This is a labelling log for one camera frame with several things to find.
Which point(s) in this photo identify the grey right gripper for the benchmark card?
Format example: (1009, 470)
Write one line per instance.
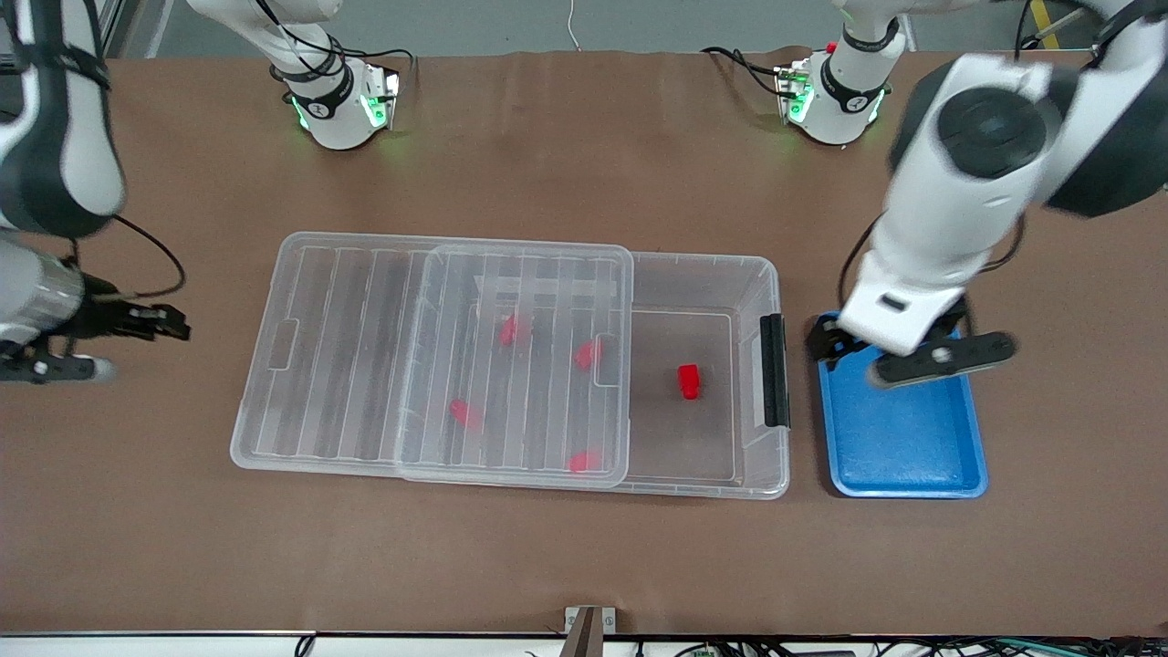
(102, 317)

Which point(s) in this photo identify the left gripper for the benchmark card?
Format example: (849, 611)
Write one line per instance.
(826, 340)

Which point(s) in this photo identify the red block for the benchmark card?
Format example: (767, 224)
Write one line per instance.
(689, 380)
(589, 357)
(513, 330)
(584, 463)
(465, 414)

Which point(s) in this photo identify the clear ribbed plastic lid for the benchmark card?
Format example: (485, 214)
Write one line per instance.
(347, 365)

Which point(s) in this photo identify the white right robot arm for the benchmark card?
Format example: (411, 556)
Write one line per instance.
(64, 137)

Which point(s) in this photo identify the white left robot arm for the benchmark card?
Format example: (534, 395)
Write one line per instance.
(976, 201)

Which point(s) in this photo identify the black box latch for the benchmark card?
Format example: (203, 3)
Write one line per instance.
(774, 370)

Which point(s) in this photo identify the clear plastic storage box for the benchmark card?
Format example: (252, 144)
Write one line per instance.
(703, 438)

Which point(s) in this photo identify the blue plastic tray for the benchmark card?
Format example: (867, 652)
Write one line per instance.
(903, 438)

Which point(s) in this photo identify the brown table cover sheet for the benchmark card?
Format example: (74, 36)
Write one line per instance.
(182, 547)

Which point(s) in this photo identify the aluminium frame profile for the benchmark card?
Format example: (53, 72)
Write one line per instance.
(108, 27)

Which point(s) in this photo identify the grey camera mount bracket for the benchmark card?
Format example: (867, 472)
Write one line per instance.
(610, 620)

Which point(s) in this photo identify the dark camera post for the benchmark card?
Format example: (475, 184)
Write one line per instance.
(584, 639)

